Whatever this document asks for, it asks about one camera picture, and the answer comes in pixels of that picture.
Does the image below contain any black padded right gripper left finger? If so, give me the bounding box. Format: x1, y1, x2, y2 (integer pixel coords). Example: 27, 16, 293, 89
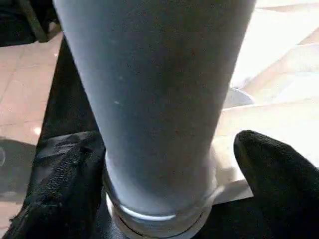
9, 130, 107, 239

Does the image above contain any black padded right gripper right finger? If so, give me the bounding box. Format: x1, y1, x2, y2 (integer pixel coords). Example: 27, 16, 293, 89
233, 129, 319, 239

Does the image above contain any white plastic table top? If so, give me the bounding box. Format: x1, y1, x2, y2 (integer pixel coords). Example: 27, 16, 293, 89
211, 0, 319, 206

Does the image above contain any white plastic table leg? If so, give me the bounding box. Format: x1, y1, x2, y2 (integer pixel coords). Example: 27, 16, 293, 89
52, 0, 257, 239

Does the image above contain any black padded mat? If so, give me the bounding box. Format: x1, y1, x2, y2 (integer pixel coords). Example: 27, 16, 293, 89
37, 34, 275, 239

